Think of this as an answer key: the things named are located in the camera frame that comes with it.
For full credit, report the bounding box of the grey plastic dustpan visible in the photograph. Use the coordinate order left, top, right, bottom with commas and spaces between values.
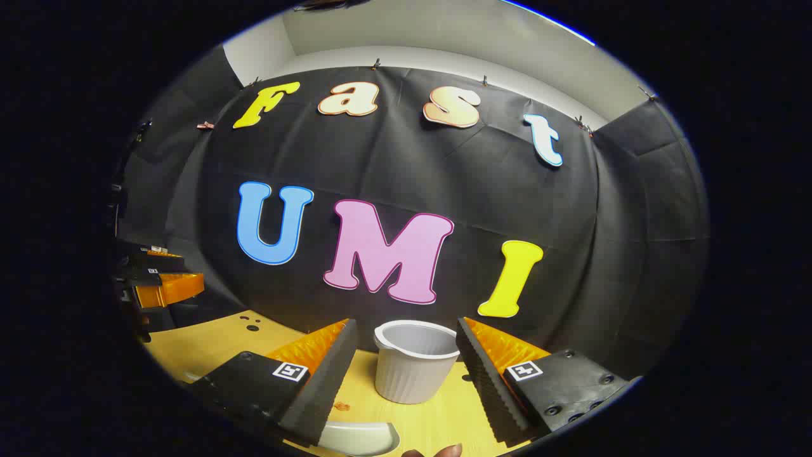
317, 421, 401, 457

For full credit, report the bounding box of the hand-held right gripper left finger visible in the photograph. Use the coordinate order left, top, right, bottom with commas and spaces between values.
189, 319, 358, 446

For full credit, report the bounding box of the wooden desktop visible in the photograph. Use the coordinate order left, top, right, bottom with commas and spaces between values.
143, 310, 553, 457

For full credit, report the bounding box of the white ribbed garbage bin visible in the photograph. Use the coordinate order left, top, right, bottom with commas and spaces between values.
374, 320, 461, 405

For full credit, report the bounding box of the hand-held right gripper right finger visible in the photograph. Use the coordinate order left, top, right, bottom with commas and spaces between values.
455, 317, 637, 446

